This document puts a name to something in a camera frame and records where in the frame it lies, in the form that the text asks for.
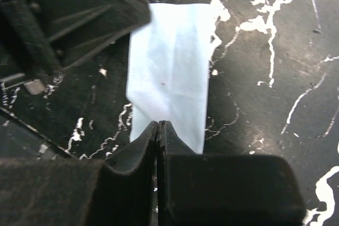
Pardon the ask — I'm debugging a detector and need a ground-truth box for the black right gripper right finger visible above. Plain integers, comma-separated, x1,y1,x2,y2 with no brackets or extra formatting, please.
158,121,306,225

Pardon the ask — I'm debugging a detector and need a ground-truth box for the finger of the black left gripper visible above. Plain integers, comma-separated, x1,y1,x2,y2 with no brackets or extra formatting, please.
1,0,150,75

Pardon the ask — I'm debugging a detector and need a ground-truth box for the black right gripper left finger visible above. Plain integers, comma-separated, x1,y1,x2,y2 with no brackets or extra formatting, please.
1,122,158,225

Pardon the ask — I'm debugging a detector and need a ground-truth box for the light blue cleaning cloth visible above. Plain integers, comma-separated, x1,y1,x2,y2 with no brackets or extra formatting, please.
126,3,217,154

